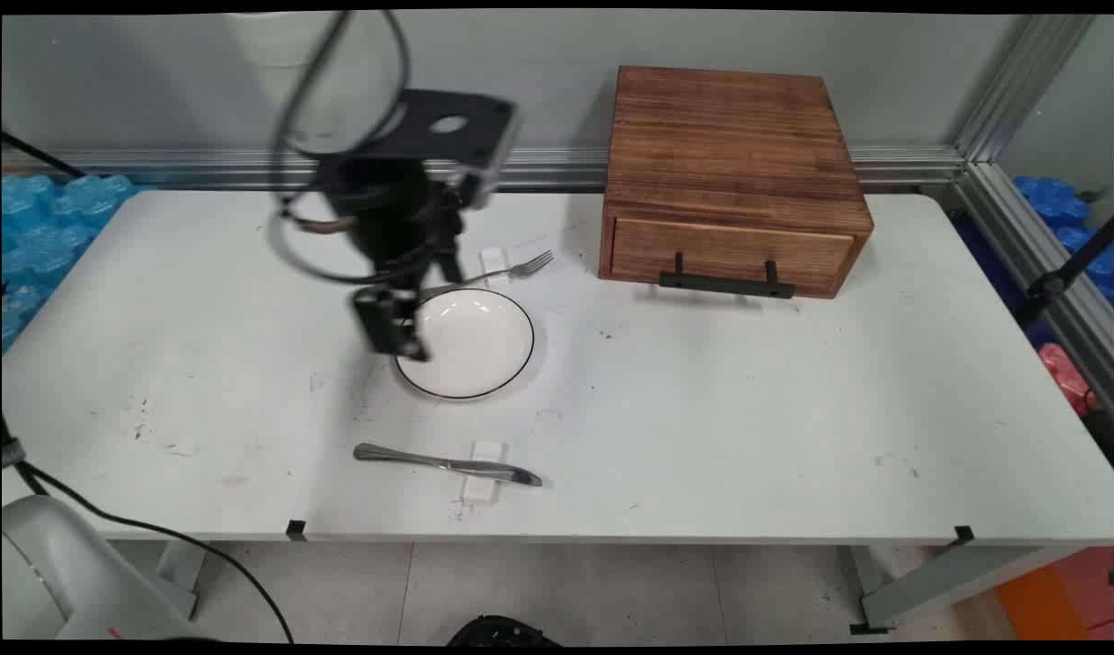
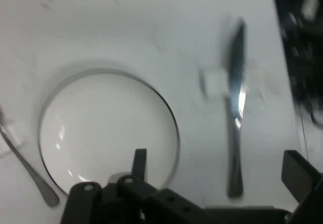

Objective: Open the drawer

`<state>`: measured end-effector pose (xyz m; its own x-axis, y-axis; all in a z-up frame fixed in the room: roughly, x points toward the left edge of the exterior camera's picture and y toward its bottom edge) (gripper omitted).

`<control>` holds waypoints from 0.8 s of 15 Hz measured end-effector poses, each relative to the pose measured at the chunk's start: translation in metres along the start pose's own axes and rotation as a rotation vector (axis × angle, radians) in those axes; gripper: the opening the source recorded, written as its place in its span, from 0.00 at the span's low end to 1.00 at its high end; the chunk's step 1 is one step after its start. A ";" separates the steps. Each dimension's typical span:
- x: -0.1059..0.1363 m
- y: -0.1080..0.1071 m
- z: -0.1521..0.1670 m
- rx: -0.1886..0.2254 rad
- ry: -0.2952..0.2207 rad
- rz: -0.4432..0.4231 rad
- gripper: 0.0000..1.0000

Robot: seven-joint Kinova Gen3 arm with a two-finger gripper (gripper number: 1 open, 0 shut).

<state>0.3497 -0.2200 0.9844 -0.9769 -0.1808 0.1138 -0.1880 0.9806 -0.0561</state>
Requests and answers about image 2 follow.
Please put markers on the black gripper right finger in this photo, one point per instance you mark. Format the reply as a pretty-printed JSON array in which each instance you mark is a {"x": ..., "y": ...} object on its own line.
[{"x": 302, "y": 178}]

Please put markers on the silver spoon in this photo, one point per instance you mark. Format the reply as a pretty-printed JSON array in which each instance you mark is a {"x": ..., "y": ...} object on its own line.
[{"x": 25, "y": 166}]

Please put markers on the silver table knife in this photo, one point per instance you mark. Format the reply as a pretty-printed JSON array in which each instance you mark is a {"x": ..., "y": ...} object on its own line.
[{"x": 236, "y": 82}]

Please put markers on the dark cluttered equipment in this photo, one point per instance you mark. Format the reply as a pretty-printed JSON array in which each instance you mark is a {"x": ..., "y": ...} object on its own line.
[{"x": 302, "y": 57}]

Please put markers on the white round plate dark rim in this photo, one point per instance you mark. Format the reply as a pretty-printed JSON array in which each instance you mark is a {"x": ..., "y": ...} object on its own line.
[{"x": 101, "y": 120}]

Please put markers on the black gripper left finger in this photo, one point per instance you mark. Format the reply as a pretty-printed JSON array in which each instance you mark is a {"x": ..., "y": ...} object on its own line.
[{"x": 131, "y": 201}]

